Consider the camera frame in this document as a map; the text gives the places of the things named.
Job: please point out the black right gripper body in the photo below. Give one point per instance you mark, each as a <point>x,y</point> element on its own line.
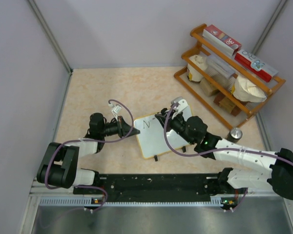
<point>177,124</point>

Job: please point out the red toothpaste box lower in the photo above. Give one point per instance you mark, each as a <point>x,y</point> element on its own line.
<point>255,65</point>

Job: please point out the wooden two tier shelf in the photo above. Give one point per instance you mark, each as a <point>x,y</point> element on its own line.
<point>248,109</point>

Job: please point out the brown red blocks on shelf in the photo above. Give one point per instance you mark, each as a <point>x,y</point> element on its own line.
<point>226,104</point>

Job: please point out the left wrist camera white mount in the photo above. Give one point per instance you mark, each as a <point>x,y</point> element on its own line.
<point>115,109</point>

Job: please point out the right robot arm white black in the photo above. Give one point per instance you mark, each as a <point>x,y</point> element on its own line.
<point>267,169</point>

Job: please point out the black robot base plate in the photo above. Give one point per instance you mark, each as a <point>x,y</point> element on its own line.
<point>161,187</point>

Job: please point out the red toothpaste box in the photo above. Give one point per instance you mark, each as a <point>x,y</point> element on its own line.
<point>255,65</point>
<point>221,40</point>

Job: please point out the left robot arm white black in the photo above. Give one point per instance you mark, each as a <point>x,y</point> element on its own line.
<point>59,167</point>

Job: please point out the white board yellow frame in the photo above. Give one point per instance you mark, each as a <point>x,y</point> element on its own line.
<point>151,138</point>

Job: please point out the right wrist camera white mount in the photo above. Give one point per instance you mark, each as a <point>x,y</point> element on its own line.
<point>180,105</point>

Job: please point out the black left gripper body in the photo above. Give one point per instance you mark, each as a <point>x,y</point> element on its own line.
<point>121,128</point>

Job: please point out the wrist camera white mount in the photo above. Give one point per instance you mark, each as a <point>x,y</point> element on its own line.
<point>180,105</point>
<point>115,109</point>

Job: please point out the grey clear plastic box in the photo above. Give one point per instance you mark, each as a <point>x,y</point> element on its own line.
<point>220,71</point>

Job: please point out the red toothpaste box upper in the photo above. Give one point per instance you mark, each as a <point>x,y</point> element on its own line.
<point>221,40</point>

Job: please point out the tan block on shelf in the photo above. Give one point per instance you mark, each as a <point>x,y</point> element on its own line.
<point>208,89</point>

